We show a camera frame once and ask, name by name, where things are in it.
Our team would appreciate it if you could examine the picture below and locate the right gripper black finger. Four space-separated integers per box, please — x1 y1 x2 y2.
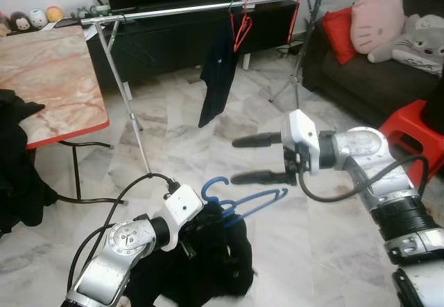
232 132 285 149
230 170 291 186

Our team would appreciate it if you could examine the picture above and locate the black garment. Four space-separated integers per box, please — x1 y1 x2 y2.
125 203 255 307
0 89 60 237

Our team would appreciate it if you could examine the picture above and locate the blue plastic clothes hanger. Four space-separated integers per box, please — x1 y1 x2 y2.
201 177 289 228

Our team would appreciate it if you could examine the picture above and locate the red plastic clothes hanger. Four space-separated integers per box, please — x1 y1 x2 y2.
288 0 301 44
232 1 256 53

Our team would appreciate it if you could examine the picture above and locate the navy blue t-shirt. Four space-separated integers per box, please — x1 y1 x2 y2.
198 17 241 129

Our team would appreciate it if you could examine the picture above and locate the dark brown fabric sofa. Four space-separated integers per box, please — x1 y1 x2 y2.
303 0 444 124

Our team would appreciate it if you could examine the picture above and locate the red plastic stool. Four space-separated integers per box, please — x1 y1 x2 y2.
380 100 444 186

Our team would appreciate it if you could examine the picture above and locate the red square cushion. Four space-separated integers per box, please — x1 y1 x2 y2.
321 6 358 65

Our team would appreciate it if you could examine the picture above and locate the black low tv cabinet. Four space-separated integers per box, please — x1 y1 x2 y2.
89 0 309 93

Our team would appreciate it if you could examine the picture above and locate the silver metal clothes rack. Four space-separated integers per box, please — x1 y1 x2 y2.
52 0 334 176

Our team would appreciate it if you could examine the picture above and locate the pink cat face pillow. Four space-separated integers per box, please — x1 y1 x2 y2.
350 0 407 55

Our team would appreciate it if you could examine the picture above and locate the grey totoro plush toy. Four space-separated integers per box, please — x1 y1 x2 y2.
368 14 444 77

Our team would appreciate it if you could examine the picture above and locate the orange round plush toy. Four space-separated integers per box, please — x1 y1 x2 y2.
46 5 65 24

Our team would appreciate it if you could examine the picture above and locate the white round plush toy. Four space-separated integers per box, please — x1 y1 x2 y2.
29 8 48 29

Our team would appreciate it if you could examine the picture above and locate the black mouse plush toy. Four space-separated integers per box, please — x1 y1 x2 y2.
10 10 32 32

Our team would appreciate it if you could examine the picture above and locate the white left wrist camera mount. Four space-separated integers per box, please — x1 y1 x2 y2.
162 184 205 233

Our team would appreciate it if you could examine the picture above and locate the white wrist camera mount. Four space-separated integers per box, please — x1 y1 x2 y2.
162 184 205 233
288 109 321 176

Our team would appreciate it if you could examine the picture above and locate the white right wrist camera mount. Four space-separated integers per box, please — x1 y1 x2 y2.
288 109 321 176

